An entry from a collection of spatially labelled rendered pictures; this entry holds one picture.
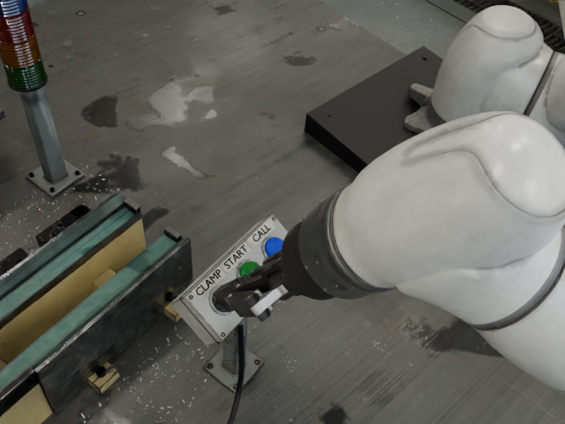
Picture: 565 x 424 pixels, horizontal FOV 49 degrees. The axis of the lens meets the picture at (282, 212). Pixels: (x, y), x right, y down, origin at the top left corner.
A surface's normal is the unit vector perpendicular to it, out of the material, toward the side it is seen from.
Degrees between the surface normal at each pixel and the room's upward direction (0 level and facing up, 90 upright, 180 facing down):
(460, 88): 91
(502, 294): 82
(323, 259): 82
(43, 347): 0
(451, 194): 64
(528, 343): 84
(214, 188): 0
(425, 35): 0
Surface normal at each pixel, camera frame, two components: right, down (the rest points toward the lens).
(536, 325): -0.13, 0.51
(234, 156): 0.07, -0.66
